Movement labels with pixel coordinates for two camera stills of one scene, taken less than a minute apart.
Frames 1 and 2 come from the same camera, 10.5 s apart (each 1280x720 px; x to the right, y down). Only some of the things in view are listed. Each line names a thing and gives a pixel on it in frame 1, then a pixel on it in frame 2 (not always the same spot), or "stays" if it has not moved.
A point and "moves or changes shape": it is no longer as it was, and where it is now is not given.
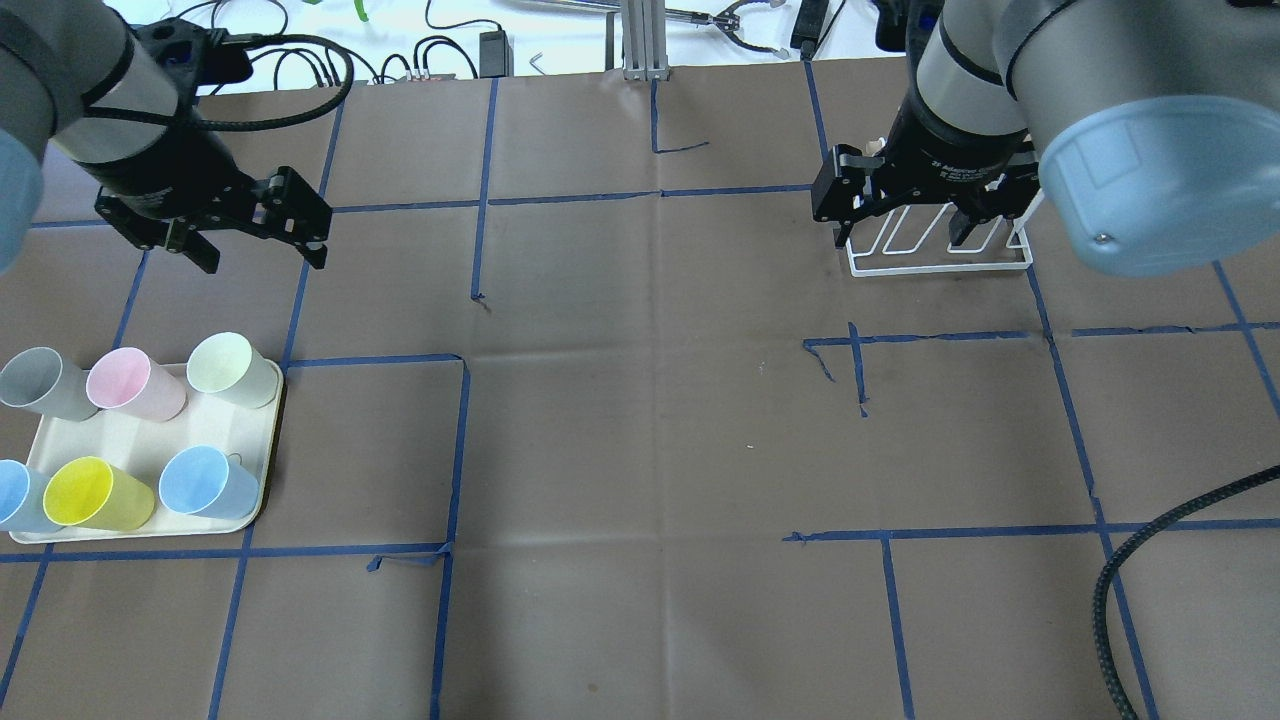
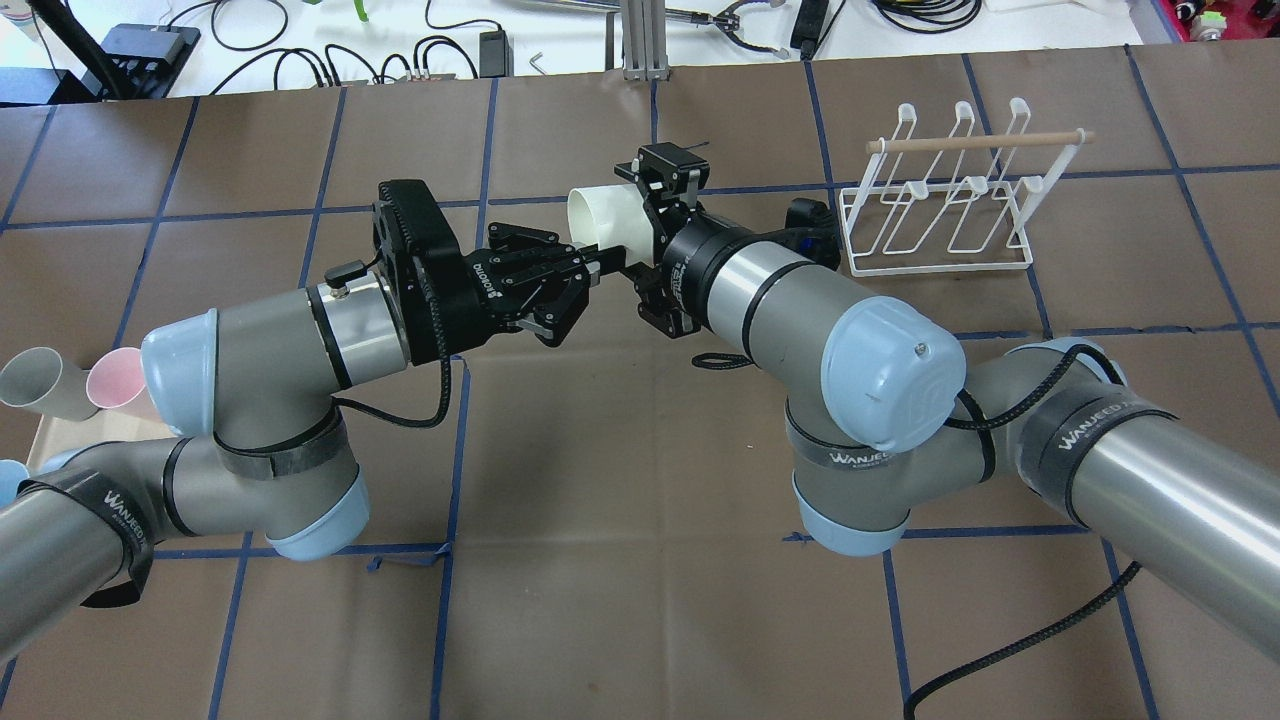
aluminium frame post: (643, 26) stays
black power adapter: (496, 56) stays
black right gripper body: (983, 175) to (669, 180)
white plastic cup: (224, 363) moves or changes shape
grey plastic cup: (36, 378) stays
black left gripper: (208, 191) to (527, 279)
